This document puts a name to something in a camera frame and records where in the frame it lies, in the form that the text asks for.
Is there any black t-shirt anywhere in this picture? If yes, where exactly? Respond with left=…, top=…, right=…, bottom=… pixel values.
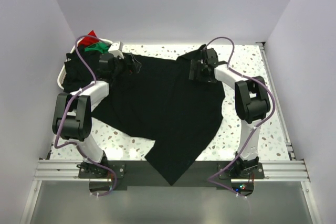
left=90, top=44, right=228, bottom=187

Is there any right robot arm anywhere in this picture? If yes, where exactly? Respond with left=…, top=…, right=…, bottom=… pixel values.
left=189, top=47, right=274, bottom=178

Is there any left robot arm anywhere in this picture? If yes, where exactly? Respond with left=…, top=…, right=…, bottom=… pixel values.
left=52, top=50, right=142, bottom=178

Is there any green t-shirt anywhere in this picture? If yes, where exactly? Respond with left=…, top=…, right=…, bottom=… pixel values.
left=85, top=42, right=111, bottom=54

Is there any red t-shirt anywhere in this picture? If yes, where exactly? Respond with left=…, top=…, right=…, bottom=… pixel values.
left=78, top=30, right=100, bottom=47

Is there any black clothes pile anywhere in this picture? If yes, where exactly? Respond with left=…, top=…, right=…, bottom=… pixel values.
left=62, top=45, right=101, bottom=93

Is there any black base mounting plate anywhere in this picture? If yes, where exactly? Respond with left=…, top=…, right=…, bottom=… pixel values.
left=77, top=161, right=265, bottom=193

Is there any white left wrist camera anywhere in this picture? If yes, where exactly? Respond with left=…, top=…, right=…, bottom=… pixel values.
left=108, top=41, right=124, bottom=59

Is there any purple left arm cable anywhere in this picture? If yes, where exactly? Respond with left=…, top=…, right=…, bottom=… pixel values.
left=54, top=35, right=118, bottom=196

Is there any right side aluminium rail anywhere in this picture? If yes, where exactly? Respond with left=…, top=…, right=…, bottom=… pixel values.
left=257, top=42, right=304, bottom=161

